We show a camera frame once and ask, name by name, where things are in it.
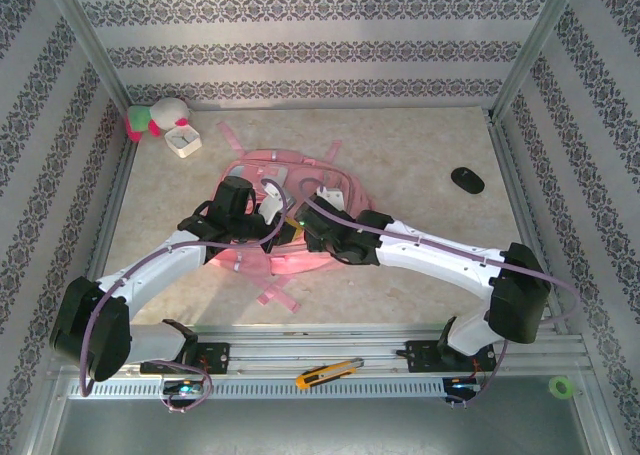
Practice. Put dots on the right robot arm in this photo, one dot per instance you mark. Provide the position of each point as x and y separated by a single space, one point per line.
440 260

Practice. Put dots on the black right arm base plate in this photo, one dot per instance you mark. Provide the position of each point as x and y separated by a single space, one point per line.
420 357

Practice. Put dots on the orange utility knife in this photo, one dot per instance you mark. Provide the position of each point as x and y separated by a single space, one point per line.
325 372

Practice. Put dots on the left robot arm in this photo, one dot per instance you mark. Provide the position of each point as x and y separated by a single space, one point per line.
150 270

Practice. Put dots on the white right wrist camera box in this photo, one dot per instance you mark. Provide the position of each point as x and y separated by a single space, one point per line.
332 198

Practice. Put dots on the black computer mouse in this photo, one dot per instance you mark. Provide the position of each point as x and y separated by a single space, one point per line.
467 180

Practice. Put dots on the green tape roll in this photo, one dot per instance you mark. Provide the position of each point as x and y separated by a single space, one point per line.
552 387

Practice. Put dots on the white square clock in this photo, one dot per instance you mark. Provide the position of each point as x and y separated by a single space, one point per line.
183 142

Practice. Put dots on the aluminium side rail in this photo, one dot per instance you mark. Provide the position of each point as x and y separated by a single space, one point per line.
107 215
502 145

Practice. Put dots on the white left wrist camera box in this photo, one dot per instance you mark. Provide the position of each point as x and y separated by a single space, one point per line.
275 202

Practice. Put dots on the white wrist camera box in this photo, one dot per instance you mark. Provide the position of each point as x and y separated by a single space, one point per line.
275 202
332 198

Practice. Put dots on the pink backpack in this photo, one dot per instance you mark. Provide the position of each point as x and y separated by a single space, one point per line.
300 265

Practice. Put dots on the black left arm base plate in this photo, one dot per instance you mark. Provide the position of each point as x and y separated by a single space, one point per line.
220 357

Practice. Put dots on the white pink green plush toy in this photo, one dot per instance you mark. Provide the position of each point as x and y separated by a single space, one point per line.
167 111

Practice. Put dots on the aluminium mounting rail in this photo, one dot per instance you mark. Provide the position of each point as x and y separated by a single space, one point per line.
320 347

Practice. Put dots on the aluminium frame post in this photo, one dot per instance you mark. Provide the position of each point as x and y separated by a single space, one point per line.
86 40
537 40

